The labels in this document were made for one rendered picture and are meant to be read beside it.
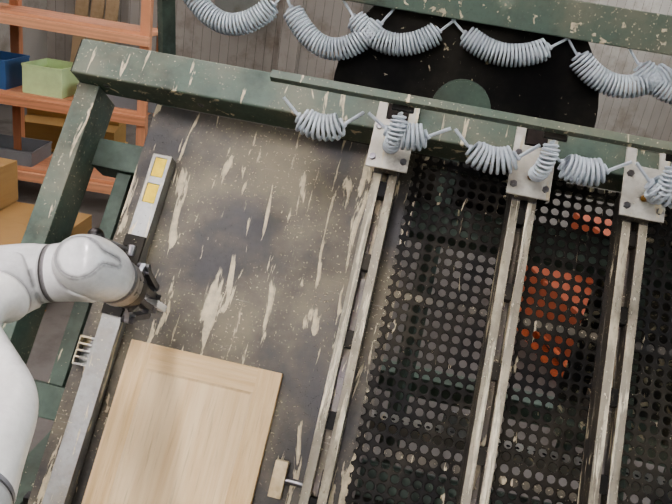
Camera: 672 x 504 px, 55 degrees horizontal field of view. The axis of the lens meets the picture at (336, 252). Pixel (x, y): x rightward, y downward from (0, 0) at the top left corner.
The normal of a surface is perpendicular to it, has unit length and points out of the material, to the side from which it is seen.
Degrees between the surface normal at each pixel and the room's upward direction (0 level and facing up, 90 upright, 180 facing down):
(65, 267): 65
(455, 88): 90
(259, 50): 90
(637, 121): 90
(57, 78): 90
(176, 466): 54
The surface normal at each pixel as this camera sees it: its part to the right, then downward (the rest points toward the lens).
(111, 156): -0.04, -0.25
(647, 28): -0.17, 0.34
